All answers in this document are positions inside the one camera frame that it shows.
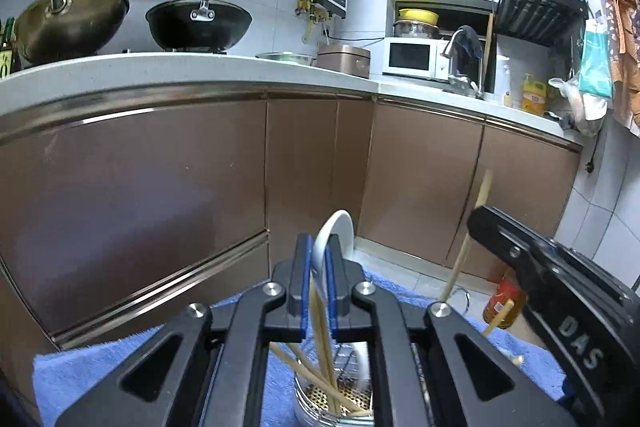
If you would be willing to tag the white microwave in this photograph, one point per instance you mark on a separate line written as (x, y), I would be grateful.
(407, 57)

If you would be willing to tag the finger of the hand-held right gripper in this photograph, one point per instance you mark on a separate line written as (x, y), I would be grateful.
(500, 232)

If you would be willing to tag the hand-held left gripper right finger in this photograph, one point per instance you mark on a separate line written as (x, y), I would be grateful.
(330, 287)

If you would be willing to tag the white plastic bag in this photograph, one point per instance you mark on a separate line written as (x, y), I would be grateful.
(587, 112)

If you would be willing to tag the cooking oil bottle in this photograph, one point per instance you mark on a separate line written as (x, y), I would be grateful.
(502, 292)

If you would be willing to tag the yellow detergent bottle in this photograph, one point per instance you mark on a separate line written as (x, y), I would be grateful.
(532, 99)

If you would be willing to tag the black power plug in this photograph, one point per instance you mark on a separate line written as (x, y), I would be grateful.
(591, 164)

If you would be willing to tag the blue towel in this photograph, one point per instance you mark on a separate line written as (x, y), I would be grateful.
(75, 372)

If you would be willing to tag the yellow bowl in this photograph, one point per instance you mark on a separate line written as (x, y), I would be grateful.
(417, 16)

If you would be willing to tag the teal bag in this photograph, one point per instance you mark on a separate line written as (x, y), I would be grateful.
(595, 62)

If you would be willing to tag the metal basin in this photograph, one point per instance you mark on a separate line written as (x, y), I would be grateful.
(285, 57)

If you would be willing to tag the orange patterned cloth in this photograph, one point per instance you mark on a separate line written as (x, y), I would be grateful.
(627, 57)

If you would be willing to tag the steel pot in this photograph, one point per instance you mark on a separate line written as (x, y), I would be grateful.
(415, 31)

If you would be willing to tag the metal faucet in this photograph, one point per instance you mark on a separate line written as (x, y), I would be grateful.
(450, 44)

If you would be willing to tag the brown base cabinet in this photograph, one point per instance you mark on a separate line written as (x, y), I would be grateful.
(150, 207)

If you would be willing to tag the metal utensil holder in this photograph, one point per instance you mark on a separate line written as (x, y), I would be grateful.
(305, 407)

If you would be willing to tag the dark cloth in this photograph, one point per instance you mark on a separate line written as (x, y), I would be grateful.
(472, 42)

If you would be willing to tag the dark oil bottle yellow label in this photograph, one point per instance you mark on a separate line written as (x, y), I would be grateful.
(7, 62)

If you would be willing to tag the brown rice cooker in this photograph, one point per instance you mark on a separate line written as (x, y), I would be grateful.
(345, 62)

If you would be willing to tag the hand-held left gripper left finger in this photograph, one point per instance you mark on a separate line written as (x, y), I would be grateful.
(303, 277)

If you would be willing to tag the black gas stove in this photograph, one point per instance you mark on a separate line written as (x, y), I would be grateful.
(172, 51)

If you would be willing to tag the white bottle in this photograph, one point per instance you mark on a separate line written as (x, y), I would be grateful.
(508, 92)

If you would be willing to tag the wooden cutting board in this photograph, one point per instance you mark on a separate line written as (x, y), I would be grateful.
(487, 52)

